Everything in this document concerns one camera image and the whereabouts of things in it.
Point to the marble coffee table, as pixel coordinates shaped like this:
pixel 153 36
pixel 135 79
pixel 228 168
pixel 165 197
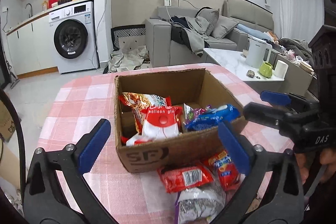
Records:
pixel 234 62

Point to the person's right hand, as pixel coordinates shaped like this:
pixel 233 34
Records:
pixel 327 158

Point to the dark clothes on sofa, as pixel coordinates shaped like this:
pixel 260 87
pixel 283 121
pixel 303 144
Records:
pixel 190 32

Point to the grey cushion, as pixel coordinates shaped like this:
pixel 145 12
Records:
pixel 223 27

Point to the metal tea infuser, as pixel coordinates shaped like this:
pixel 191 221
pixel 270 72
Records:
pixel 251 74

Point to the green mug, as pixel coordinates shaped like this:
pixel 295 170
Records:
pixel 266 70

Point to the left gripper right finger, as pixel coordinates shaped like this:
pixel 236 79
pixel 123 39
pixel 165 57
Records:
pixel 283 199

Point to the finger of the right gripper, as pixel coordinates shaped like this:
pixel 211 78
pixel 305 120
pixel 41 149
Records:
pixel 291 101
pixel 270 117

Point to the toilet paper roll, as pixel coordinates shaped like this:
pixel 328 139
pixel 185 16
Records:
pixel 280 69

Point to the white red noodle snack bag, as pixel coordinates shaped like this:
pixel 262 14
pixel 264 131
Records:
pixel 138 102

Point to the white kitchen cabinets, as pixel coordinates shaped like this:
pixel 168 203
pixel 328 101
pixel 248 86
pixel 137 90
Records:
pixel 31 47

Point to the red blue-label chip bag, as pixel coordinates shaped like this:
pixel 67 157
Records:
pixel 222 166

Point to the cardboard box on floor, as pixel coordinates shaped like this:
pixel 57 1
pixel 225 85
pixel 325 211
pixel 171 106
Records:
pixel 7 126

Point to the purple snack bag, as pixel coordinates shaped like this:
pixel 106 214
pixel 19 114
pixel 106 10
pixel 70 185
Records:
pixel 200 204

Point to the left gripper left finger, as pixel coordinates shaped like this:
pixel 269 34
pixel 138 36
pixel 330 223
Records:
pixel 56 191

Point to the red white balloon bag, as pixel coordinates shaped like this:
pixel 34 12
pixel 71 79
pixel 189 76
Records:
pixel 159 123

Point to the white electric kettle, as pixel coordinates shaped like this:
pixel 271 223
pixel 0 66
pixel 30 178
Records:
pixel 256 52

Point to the grey sofa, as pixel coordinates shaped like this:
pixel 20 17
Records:
pixel 163 51

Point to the blue Oreo packet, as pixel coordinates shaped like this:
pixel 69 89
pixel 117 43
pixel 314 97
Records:
pixel 213 117

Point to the small red snack packet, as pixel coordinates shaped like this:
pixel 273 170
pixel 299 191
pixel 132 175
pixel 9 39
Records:
pixel 179 179

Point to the white washing machine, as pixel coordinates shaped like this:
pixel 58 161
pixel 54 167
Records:
pixel 74 38

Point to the SF cardboard box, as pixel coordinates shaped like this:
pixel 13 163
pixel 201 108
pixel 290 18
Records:
pixel 194 87

